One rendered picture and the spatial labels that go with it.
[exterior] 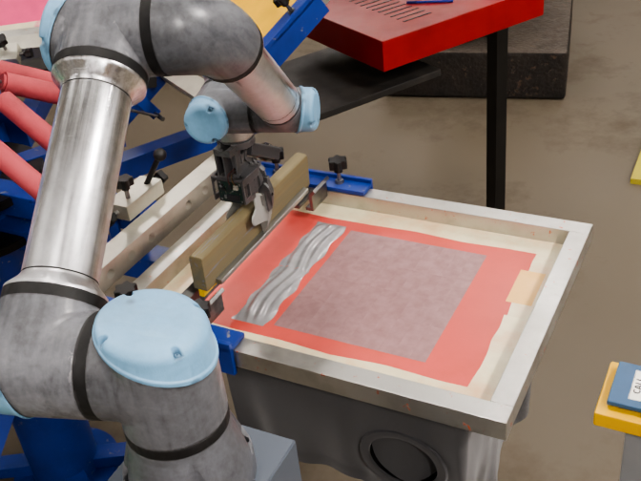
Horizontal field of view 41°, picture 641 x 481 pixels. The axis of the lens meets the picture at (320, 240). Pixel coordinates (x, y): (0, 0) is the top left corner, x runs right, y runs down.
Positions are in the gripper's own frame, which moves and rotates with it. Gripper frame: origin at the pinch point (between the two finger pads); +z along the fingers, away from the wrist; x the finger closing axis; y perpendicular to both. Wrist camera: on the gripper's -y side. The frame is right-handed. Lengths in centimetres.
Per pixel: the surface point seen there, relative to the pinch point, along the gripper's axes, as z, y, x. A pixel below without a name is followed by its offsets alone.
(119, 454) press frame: 100, -7, -69
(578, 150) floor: 105, -245, 13
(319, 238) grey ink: 9.4, -11.4, 7.3
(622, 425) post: 12, 18, 75
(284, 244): 10.0, -7.7, 0.9
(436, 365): 10.1, 17.0, 44.1
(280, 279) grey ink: 9.6, 4.1, 6.6
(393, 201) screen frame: 6.5, -25.6, 18.5
